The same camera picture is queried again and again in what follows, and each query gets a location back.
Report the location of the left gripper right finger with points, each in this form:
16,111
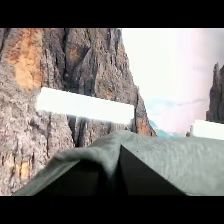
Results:
140,180

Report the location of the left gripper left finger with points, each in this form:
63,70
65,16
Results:
80,181

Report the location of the grey-green garment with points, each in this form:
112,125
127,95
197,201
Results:
173,156

